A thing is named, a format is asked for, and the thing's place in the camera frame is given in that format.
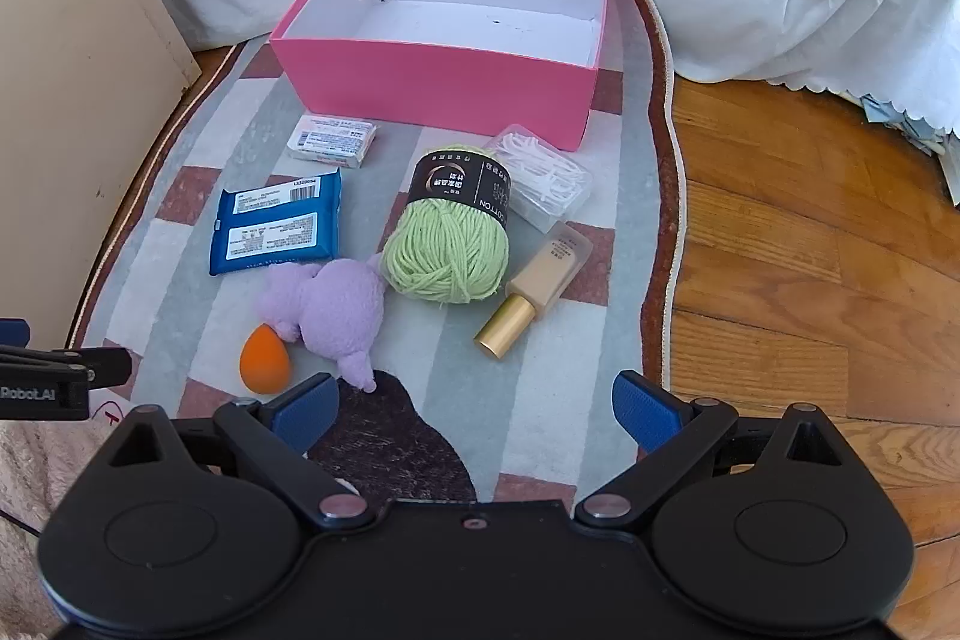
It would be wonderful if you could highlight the green yarn ball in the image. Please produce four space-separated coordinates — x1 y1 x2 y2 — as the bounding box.
381 143 513 305

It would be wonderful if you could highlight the clear floss picks box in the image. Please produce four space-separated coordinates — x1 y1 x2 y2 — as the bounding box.
484 124 593 232

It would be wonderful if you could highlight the beige fluffy clothing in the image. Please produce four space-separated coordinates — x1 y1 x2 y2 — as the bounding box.
0 416 115 640

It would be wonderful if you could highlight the white tissue packet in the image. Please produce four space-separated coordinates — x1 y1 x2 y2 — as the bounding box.
287 113 380 170

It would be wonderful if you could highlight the black cable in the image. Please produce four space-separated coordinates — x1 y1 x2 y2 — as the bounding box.
0 511 43 540

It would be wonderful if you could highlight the beige cardboard board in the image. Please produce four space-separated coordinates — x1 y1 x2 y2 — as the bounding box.
0 0 203 352

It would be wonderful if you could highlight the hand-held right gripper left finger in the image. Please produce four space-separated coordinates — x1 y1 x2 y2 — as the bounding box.
109 372 370 530

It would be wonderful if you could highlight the striped checkered rug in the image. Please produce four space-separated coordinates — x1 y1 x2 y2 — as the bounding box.
67 0 683 507

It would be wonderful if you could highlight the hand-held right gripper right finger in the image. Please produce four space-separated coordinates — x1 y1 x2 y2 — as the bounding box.
573 369 846 533

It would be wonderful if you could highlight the foundation bottle with gold cap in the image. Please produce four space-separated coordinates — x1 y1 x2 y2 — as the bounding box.
474 218 593 360

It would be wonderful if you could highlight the purple plush toy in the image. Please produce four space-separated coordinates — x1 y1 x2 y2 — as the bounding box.
257 257 389 393

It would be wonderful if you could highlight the blue wet wipes packet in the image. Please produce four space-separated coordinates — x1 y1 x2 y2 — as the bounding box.
208 167 344 276

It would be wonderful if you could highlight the stack of papers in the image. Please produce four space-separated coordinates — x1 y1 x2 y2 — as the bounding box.
862 91 960 163

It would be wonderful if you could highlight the orange makeup sponge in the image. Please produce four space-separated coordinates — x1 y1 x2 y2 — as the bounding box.
240 323 290 395

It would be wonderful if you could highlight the pink cardboard box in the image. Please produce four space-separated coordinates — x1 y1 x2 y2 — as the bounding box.
268 0 610 154

